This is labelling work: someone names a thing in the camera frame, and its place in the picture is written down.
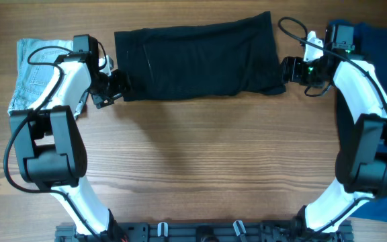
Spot black shorts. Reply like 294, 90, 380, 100
114, 11, 286, 102

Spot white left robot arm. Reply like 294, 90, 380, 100
3, 52, 128, 241

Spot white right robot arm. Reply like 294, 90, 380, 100
281, 56, 387, 239

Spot black garment in pile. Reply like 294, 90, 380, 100
335, 90, 355, 150

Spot folded light blue jeans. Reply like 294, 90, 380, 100
7, 38, 73, 115

